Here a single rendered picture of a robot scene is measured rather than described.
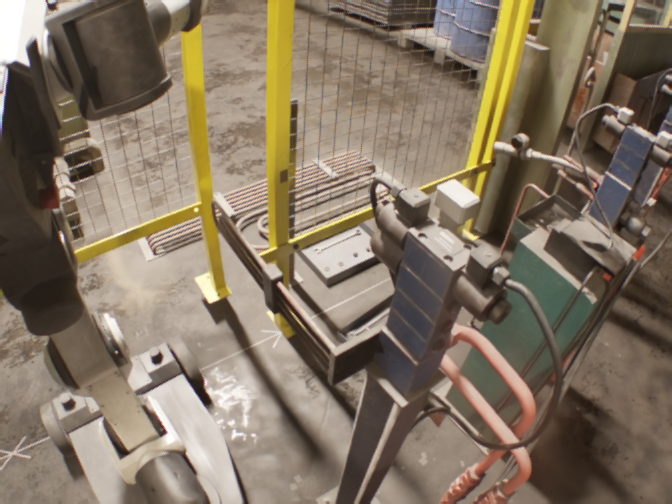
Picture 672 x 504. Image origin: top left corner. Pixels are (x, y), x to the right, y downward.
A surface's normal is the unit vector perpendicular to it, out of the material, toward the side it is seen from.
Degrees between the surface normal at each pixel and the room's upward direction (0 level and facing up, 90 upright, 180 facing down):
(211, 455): 0
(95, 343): 58
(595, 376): 0
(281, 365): 0
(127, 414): 75
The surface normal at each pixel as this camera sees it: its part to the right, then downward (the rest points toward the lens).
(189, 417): 0.07, -0.74
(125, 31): 0.71, 0.33
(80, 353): 0.59, 0.07
